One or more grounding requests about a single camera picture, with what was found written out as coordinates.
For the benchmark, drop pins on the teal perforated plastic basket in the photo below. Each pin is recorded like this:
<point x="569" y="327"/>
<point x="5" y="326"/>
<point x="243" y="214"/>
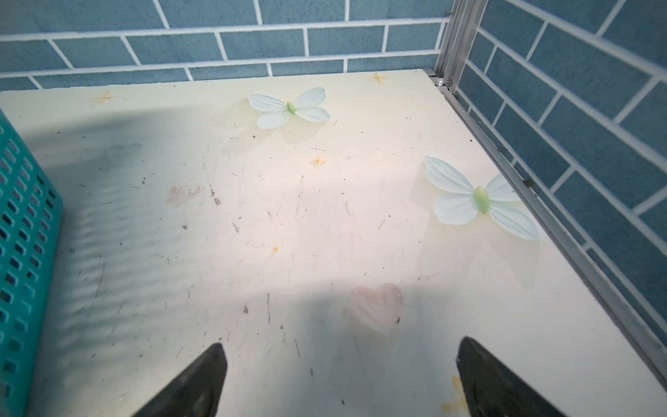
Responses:
<point x="31" y="214"/>

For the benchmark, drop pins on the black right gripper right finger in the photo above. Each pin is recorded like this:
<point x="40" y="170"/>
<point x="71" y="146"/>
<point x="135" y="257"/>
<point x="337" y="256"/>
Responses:
<point x="492" y="389"/>

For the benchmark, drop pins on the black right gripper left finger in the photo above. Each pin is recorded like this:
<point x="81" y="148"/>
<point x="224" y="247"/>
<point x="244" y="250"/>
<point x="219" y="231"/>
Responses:
<point x="196" y="391"/>

